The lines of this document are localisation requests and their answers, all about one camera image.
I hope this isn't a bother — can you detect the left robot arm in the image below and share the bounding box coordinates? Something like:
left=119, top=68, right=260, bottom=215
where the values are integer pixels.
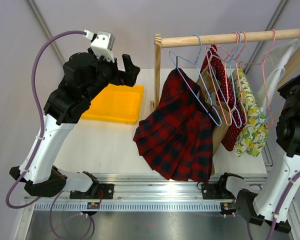
left=9, top=52, right=140, bottom=199

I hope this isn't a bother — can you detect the lemon print skirt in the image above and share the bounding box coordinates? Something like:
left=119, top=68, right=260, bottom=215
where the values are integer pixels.
left=232, top=66, right=269, bottom=157

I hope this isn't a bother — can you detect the yellow plastic tray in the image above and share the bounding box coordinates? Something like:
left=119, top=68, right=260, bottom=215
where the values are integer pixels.
left=81, top=84, right=145, bottom=125

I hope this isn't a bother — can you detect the red black plaid skirt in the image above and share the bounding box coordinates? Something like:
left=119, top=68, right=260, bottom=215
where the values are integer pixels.
left=133, top=68, right=213, bottom=183

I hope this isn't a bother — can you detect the red white polka-dot skirt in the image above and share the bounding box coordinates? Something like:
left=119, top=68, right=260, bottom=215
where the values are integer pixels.
left=201, top=44, right=247, bottom=151

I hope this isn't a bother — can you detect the wooden rack left post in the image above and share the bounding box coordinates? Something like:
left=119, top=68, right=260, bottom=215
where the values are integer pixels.
left=150, top=33, right=162, bottom=112

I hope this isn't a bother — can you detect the pink hanger with lemon skirt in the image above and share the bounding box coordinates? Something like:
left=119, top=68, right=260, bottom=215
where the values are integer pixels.
left=240, top=29, right=277, bottom=123

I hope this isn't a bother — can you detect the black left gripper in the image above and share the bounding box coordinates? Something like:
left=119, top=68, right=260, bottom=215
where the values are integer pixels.
left=82, top=47, right=140, bottom=102

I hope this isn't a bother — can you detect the blue hanger with plaid skirt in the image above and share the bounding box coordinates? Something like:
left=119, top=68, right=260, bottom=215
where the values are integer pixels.
left=169, top=34, right=223, bottom=127

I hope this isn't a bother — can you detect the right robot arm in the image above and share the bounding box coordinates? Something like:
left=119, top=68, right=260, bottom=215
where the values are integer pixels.
left=200, top=74, right=300, bottom=240

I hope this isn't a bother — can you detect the tan brown skirt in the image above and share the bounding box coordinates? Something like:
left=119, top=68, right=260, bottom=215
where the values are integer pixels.
left=196, top=69, right=231, bottom=176

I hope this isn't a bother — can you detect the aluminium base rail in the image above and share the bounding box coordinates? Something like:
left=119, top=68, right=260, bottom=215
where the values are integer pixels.
left=29, top=173, right=223, bottom=212

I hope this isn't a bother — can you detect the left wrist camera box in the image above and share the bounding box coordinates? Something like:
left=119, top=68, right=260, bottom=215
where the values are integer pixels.
left=84, top=30, right=115, bottom=62

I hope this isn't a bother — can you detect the wooden rack rod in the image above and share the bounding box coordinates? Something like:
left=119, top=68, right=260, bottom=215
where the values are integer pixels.
left=161, top=28, right=300, bottom=48

